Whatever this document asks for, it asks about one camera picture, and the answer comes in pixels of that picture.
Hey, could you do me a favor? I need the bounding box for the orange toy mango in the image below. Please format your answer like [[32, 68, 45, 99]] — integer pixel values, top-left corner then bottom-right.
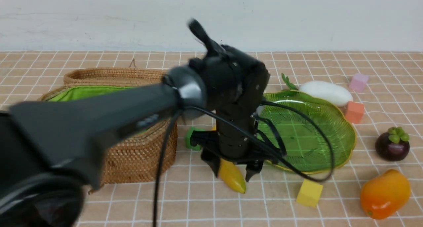
[[360, 169, 411, 220]]

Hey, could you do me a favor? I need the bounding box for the green glass leaf plate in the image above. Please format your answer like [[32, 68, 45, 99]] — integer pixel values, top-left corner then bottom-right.
[[260, 90, 357, 174]]

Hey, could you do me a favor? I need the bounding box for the white toy radish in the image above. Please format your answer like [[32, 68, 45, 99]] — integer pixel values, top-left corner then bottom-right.
[[281, 74, 353, 107]]

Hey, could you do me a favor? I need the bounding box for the woven wicker basket green lining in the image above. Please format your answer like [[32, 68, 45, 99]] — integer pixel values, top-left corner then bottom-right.
[[37, 84, 178, 186]]

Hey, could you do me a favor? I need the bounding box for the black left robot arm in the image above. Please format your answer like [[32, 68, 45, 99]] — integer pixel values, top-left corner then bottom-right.
[[1, 19, 270, 227]]

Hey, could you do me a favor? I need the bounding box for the orange foam cube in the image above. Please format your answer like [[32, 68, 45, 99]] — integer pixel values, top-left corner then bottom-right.
[[344, 101, 365, 124]]

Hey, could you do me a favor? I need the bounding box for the pink foam cube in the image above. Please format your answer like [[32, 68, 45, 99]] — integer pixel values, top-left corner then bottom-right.
[[349, 73, 369, 93]]

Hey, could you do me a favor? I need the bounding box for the yellow toy banana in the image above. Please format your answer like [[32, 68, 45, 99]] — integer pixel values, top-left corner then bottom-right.
[[211, 125, 247, 194]]

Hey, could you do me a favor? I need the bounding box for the woven wicker basket lid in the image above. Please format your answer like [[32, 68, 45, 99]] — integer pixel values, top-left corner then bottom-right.
[[63, 59, 167, 87]]

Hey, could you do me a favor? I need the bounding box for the yellow foam cube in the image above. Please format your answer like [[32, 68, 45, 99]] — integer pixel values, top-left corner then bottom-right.
[[296, 180, 324, 208]]

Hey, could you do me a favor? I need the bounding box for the purple toy mangosteen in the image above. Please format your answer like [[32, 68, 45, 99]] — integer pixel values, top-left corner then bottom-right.
[[375, 127, 410, 162]]

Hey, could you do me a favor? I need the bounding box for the green foam cube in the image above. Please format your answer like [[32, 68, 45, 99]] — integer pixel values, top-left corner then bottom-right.
[[184, 127, 206, 151]]

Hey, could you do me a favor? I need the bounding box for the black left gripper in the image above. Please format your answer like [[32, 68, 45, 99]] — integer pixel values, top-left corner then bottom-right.
[[188, 19, 271, 182]]

